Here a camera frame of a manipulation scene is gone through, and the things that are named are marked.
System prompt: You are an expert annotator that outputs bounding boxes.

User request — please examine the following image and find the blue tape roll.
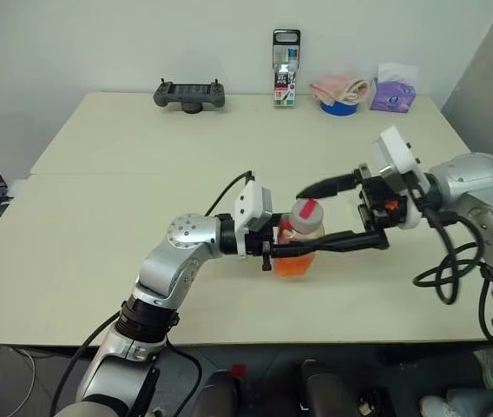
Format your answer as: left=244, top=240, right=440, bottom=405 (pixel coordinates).
left=319, top=98, right=359, bottom=117

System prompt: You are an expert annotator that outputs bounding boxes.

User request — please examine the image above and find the light sneaker shoe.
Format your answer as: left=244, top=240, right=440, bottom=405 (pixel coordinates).
left=419, top=393, right=465, bottom=417

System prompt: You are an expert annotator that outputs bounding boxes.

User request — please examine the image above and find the dark grey remote controller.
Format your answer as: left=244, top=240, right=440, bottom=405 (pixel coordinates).
left=153, top=77, right=227, bottom=109

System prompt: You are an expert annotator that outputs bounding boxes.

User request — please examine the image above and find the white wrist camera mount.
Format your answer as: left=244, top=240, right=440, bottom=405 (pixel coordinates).
left=370, top=126, right=432, bottom=229
left=233, top=179, right=274, bottom=261

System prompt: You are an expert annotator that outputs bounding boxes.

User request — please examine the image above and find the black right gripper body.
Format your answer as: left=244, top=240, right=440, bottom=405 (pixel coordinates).
left=357, top=163, right=409, bottom=230

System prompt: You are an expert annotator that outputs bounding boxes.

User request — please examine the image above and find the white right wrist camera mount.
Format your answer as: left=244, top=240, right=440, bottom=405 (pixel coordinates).
left=370, top=126, right=432, bottom=229

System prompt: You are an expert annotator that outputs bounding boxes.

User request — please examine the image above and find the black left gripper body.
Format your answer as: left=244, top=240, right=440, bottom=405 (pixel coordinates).
left=245, top=225, right=280, bottom=272

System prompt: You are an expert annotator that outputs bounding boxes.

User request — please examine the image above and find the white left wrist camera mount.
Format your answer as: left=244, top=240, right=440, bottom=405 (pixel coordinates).
left=233, top=179, right=274, bottom=261

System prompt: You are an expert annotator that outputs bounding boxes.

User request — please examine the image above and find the marker pen pack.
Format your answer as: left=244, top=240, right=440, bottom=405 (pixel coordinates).
left=271, top=29, right=302, bottom=109

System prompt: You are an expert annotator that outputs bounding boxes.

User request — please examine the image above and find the pink folded cloth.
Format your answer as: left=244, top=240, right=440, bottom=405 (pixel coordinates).
left=309, top=73, right=370, bottom=106

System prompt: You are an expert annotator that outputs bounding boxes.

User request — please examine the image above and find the purple tissue box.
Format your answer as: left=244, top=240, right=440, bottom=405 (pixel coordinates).
left=368, top=62, right=421, bottom=113

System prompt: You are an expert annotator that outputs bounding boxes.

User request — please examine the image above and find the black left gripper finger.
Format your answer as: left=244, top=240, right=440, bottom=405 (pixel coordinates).
left=271, top=237, right=333, bottom=258

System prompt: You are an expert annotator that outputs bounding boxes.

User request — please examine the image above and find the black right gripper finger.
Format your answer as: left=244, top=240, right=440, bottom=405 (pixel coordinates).
left=295, top=166, right=367, bottom=201
left=312, top=228, right=391, bottom=255

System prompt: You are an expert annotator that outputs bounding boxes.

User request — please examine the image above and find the orange drink bottle grey cap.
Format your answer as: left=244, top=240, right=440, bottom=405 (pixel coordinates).
left=273, top=197, right=326, bottom=281

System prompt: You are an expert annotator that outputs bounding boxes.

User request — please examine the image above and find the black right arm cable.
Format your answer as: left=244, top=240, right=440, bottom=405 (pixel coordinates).
left=411, top=203, right=493, bottom=390

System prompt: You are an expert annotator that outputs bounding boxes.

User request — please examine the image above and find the dark rounded shape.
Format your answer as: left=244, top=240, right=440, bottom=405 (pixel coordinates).
left=194, top=368, right=241, bottom=417
left=300, top=359, right=352, bottom=417

